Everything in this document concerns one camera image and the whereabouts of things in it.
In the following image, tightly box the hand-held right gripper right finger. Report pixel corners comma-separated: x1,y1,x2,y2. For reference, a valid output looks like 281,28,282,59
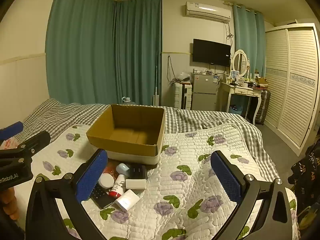
210,150,293,240

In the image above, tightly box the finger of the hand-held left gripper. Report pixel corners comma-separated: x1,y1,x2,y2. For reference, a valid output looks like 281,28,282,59
0,130,51,159
0,121,23,141

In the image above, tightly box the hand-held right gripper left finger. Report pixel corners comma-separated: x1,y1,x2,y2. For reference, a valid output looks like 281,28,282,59
25,149,108,240

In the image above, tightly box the white round jar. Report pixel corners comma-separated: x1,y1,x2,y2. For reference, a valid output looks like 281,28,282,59
98,173,115,189

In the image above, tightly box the black remote control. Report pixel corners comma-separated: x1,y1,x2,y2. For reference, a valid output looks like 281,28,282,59
90,184,114,209

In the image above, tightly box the white bottle with red base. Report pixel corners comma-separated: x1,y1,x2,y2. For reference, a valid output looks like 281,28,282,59
109,163,130,198

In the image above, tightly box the white carton with label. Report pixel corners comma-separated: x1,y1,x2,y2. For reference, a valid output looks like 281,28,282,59
114,189,140,211

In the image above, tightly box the white rectangular box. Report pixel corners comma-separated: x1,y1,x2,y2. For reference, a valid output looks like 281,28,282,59
125,178,147,190

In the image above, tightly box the small black box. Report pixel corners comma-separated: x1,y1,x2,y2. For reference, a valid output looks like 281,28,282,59
129,163,148,180

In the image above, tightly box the brown cardboard box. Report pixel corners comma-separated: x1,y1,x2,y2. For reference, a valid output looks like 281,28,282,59
86,104,165,166

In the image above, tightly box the person's left hand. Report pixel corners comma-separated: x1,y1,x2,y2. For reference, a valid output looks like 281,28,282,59
0,187,19,222

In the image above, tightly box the white red-printed plastic bag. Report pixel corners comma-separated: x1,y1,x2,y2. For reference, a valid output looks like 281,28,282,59
0,137,19,151

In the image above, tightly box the white floral quilt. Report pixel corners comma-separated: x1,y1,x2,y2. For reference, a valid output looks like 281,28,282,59
30,122,299,240

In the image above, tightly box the dark printed garment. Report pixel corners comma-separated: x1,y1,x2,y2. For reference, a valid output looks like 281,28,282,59
287,140,320,230

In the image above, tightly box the white dressing table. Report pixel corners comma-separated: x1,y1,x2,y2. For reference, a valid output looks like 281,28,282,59
221,80,263,125

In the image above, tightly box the silver small fridge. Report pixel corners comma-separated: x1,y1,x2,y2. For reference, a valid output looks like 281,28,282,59
191,72,218,111

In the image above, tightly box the white suitcase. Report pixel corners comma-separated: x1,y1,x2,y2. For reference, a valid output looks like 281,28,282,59
174,82,193,110

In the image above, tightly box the wide green curtain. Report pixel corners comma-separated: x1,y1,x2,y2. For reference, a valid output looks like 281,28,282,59
46,0,118,105

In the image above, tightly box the clear plastic bag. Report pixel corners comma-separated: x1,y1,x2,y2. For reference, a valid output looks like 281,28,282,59
176,72,192,83

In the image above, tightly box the white louvred wardrobe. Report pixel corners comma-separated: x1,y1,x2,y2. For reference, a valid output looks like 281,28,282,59
264,23,320,155

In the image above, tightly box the white oval mirror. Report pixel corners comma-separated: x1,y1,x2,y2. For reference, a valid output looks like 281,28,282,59
231,49,250,78

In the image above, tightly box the green corner curtain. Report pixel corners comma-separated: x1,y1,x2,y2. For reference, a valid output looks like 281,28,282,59
115,0,162,105

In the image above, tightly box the narrow green curtain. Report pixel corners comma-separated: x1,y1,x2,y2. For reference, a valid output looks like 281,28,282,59
232,4,266,78

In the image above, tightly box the white air conditioner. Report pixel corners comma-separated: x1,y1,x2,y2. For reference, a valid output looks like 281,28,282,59
185,1,232,22

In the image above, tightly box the black wall cable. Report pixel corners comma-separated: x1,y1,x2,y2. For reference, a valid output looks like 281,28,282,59
167,55,176,85

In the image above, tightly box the black wall television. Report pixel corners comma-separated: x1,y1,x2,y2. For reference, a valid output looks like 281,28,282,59
193,39,231,67

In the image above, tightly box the air conditioner cable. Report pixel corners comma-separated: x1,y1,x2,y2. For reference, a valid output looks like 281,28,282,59
225,22,234,47

